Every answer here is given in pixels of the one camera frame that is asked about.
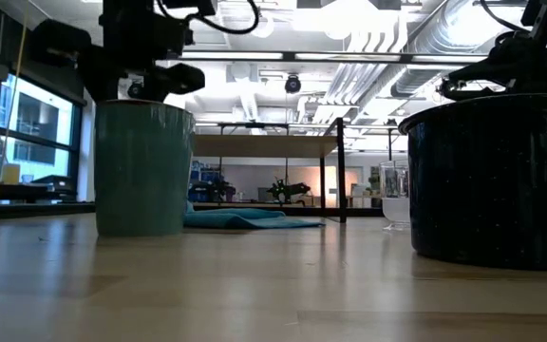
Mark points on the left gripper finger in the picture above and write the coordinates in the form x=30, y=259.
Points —
x=157, y=85
x=102, y=81

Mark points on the black speckled enamel mug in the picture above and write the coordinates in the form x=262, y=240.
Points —
x=492, y=190

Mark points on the clear glass cup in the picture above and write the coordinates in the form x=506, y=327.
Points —
x=394, y=209

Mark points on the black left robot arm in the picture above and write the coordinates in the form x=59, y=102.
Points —
x=60, y=43

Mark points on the black background robot arm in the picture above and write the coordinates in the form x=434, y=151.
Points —
x=221, y=190
x=288, y=190

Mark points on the long ceiling light bar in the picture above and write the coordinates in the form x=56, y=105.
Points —
x=254, y=55

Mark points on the blue storage boxes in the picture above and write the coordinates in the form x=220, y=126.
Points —
x=202, y=183

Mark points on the dark background desk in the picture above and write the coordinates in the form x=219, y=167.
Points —
x=50, y=183

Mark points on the round white ceiling lamp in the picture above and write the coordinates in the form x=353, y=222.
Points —
x=266, y=31

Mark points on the green potted plant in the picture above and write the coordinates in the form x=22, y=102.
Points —
x=374, y=187

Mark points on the yellow box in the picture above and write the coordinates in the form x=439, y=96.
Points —
x=11, y=175

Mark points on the teal cloth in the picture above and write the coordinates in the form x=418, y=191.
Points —
x=245, y=219

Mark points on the black ceiling camera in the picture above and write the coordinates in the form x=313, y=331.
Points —
x=292, y=84
x=136, y=90

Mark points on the silver ventilation duct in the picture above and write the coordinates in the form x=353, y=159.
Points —
x=444, y=38

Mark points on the window with black frame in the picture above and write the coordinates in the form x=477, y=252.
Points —
x=41, y=119

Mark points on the black background rig frame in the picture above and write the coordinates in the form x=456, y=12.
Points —
x=390, y=142

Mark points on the wooden shelf black frame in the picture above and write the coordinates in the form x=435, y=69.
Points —
x=264, y=146

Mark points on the black table frame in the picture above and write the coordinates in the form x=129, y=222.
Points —
x=41, y=209

